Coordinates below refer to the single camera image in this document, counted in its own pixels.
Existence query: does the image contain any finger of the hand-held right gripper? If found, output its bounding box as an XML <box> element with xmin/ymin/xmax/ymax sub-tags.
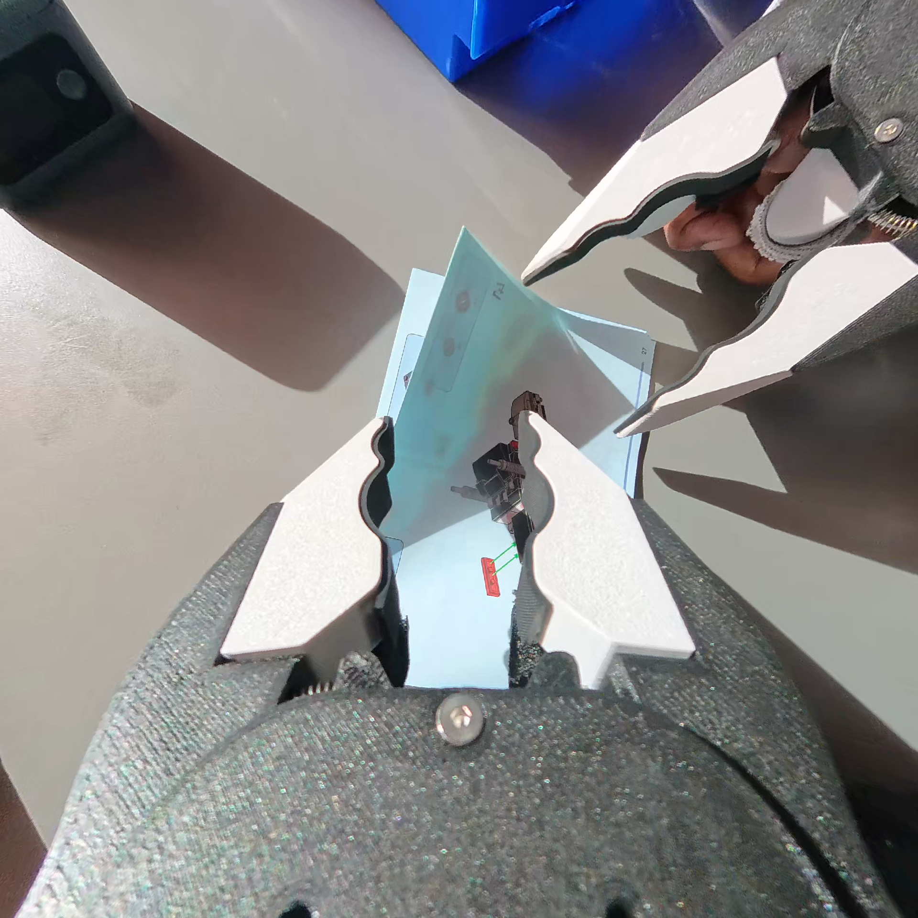
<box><xmin>521</xmin><ymin>56</ymin><xmax>791</xmax><ymax>288</ymax></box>
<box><xmin>614</xmin><ymin>242</ymin><xmax>918</xmax><ymax>440</ymax></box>

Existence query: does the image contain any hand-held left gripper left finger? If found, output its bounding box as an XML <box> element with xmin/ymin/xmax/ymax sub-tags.
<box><xmin>219</xmin><ymin>416</ymin><xmax>395</xmax><ymax>686</ymax></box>

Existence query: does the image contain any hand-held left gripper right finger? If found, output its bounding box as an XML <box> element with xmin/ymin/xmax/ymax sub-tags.
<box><xmin>516</xmin><ymin>413</ymin><xmax>697</xmax><ymax>691</ymax></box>

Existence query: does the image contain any light blue instruction booklet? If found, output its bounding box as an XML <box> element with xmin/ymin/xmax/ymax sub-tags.
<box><xmin>376</xmin><ymin>226</ymin><xmax>657</xmax><ymax>689</ymax></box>

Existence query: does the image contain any person's right hand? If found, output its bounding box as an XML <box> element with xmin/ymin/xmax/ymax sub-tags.
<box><xmin>663</xmin><ymin>115</ymin><xmax>815</xmax><ymax>288</ymax></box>

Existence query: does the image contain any blue bin with white card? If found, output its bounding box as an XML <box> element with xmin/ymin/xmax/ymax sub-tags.
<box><xmin>374</xmin><ymin>0</ymin><xmax>596</xmax><ymax>81</ymax></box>

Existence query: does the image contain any grey electronic device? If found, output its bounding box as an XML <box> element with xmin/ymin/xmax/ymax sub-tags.
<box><xmin>0</xmin><ymin>0</ymin><xmax>137</xmax><ymax>210</ymax></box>

